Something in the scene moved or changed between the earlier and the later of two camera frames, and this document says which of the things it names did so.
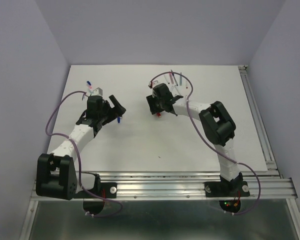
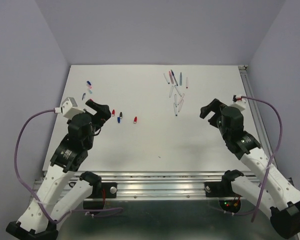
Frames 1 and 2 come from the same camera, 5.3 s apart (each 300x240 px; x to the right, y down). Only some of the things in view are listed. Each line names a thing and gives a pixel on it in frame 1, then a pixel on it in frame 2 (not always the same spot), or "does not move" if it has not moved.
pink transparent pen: x=171 y=78 does not move
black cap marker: x=177 y=90 does not move
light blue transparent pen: x=180 y=79 does not move
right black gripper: x=151 y=99 to x=216 y=106
